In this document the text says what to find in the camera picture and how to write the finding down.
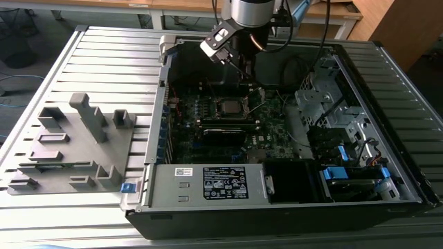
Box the black PC case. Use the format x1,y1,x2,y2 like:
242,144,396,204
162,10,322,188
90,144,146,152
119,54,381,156
119,34,443,241

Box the hard disk blue carrier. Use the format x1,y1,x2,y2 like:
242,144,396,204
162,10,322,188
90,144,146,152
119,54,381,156
321,165,392,203

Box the pale blue floor cable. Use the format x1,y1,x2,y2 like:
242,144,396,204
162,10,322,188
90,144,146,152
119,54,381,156
0,74,47,108

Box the silver chipset heatsink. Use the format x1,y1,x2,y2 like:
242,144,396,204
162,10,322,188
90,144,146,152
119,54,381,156
248,149,269,163

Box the green RAM stick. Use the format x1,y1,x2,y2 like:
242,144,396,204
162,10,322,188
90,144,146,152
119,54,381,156
34,162,95,171

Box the silver metal drive cage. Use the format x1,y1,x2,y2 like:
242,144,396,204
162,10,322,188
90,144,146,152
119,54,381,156
294,51,374,163

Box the black disk wire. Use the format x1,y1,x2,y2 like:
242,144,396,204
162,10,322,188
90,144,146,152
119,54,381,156
356,136,380,163

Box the black plastic block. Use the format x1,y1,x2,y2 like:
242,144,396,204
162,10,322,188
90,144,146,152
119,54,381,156
308,126,348,163

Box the thick black cable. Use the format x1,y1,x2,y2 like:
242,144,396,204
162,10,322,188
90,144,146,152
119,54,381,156
281,57,310,90

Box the black plastic air shroud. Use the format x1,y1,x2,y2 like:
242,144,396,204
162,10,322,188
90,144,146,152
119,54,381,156
262,159,322,205

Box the coloured power wires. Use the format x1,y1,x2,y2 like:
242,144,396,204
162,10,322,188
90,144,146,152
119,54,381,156
369,153,389,167

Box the metal wire locking lever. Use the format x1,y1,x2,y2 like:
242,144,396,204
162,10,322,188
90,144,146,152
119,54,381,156
248,101,269,119
209,80,219,102

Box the thin black cable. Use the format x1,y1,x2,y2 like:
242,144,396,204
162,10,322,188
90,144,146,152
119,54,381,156
313,95,346,130

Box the black graphics card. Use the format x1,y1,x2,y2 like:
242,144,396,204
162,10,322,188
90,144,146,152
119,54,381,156
202,128,249,146

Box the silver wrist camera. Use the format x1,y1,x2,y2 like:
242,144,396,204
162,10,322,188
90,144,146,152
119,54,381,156
199,20,241,64

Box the grey power supply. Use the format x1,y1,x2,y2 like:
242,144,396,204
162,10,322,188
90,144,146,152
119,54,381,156
149,162,272,208

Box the wooden cabinet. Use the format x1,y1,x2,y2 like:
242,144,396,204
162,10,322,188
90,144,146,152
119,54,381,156
348,0,443,72

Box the grey plastic case handle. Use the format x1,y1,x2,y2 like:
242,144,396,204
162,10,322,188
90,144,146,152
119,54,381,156
158,35,179,65

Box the silver green CPU plate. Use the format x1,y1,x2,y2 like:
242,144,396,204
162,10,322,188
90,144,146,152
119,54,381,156
221,100,245,114

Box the CPU socket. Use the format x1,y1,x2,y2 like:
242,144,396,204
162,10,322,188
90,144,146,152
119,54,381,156
214,97,253,121

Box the grey parts rack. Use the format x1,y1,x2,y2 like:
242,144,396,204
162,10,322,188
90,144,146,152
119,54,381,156
6,92,139,196

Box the wooden desk white frame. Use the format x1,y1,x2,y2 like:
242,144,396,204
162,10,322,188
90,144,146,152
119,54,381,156
298,0,365,40
0,0,155,31
153,0,223,31

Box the green motherboard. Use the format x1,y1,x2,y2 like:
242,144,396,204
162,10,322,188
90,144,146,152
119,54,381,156
169,88,316,165

